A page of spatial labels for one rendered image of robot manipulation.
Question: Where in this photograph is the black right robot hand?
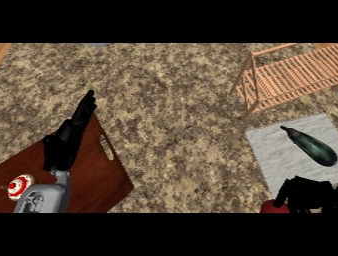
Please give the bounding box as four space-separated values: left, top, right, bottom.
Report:
272 175 338 214

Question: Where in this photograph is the red tomato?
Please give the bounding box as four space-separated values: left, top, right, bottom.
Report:
260 199 293 214

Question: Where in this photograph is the pale grey placemat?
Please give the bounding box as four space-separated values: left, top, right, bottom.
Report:
246 113 338 191

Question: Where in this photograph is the pale wooden tiered shelf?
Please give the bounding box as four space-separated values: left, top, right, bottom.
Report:
228 43 338 118

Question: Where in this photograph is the dark green eggplant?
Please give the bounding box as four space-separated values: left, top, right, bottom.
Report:
279 125 338 168

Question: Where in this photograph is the dark brown wooden cutting board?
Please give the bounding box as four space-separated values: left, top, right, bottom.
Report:
0 113 136 214

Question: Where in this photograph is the red and white can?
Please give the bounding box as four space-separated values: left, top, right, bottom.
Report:
6 174 37 201

